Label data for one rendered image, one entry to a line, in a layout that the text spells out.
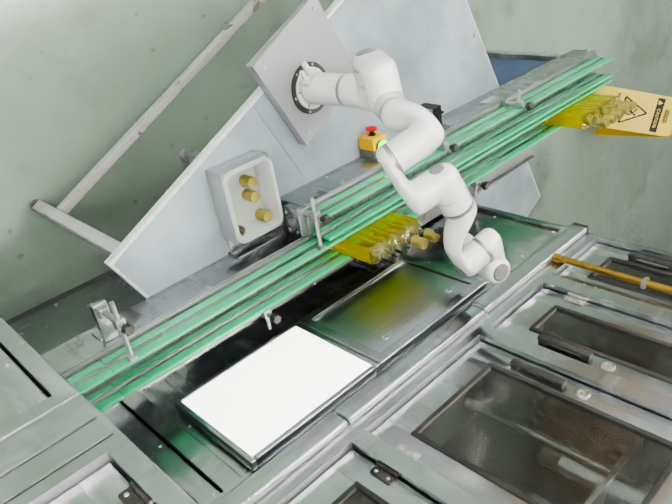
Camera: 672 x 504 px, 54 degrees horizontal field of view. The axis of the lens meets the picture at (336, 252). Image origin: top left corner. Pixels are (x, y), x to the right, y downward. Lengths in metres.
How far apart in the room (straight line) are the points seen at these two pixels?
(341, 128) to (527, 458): 1.21
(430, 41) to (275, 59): 0.73
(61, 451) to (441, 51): 1.92
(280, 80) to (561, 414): 1.19
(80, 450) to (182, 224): 0.87
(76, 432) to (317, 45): 1.34
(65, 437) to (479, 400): 0.95
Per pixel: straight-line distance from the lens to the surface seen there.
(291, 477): 1.57
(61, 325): 2.41
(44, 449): 1.28
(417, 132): 1.63
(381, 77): 1.74
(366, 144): 2.28
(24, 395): 1.45
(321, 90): 1.99
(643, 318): 1.99
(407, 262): 2.19
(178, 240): 1.94
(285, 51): 2.03
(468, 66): 2.73
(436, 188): 1.61
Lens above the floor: 2.36
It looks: 43 degrees down
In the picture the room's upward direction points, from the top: 110 degrees clockwise
